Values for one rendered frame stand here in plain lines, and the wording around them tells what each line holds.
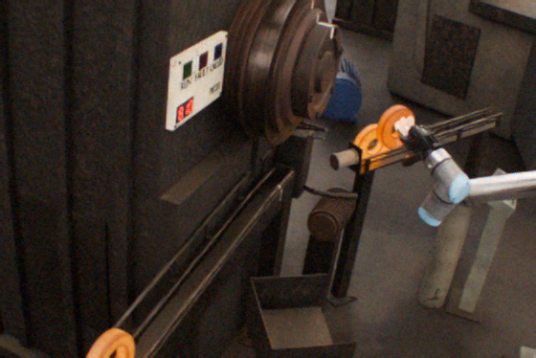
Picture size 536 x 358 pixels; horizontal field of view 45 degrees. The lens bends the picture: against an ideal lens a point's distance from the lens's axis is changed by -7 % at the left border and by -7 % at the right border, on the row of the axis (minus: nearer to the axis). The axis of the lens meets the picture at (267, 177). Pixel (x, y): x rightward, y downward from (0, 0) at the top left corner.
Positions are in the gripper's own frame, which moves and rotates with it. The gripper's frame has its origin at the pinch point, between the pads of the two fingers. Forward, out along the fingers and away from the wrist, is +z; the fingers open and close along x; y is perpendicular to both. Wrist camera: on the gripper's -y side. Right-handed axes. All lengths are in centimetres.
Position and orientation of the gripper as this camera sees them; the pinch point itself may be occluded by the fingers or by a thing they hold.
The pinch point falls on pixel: (396, 122)
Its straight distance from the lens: 240.9
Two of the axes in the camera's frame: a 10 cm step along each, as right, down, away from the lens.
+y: 2.5, -6.9, -6.8
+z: -4.8, -6.9, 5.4
